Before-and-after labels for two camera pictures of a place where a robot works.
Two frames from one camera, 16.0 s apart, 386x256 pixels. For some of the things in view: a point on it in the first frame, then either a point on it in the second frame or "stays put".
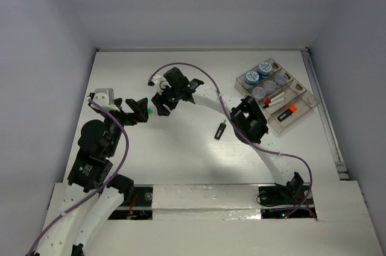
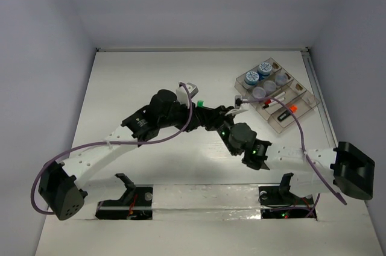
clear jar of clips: [281, 79] stays put
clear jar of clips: [269, 86] stays put
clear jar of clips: [259, 93] stays put
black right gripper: [158, 101] -> [213, 118]
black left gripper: [140, 108] -> [186, 112]
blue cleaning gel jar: [264, 70] stays put
